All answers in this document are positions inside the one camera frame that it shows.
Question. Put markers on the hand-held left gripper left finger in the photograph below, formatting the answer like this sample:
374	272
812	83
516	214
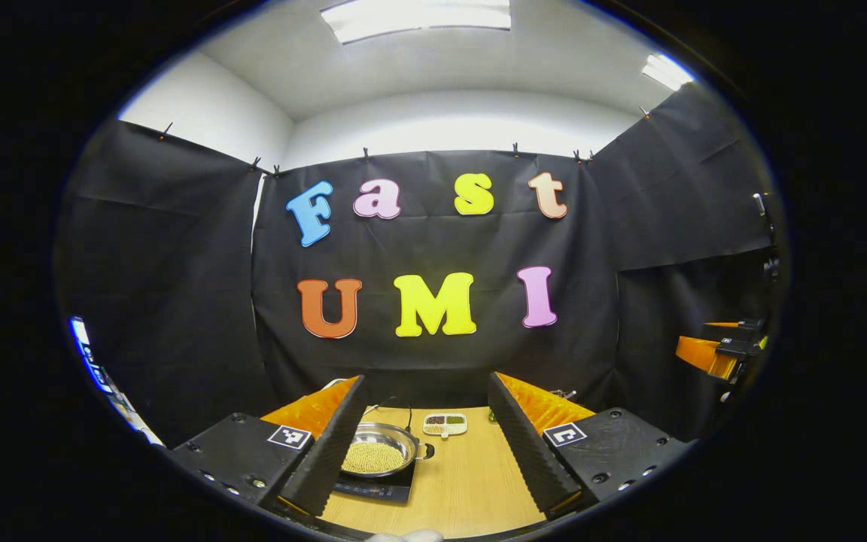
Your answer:
328	459

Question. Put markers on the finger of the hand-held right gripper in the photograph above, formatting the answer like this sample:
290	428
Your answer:
742	330
738	348

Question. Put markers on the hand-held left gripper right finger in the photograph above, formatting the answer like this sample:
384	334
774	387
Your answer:
527	452

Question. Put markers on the large soybean heap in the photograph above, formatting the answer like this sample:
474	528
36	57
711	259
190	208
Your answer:
373	458

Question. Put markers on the black induction cooktop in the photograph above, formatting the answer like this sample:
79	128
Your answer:
373	489

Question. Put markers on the stainless steel pot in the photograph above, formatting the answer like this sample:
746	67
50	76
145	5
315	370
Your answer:
396	433

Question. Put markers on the metal utensil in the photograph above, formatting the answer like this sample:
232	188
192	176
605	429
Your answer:
565	393

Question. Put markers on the white divided dish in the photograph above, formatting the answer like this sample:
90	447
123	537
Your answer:
445	433

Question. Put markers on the dark metal stand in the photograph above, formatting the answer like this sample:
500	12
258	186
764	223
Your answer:
768	233

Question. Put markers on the black backdrop cloth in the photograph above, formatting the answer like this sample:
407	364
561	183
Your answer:
433	361

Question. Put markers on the small ceiling light panel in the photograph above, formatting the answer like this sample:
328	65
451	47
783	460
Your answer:
667	71

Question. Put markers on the lit computer screen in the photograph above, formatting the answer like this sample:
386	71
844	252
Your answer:
80	335

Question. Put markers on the row of black clips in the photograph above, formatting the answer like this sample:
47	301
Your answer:
366	154

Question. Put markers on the large ceiling light panel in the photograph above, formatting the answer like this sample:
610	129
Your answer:
418	19

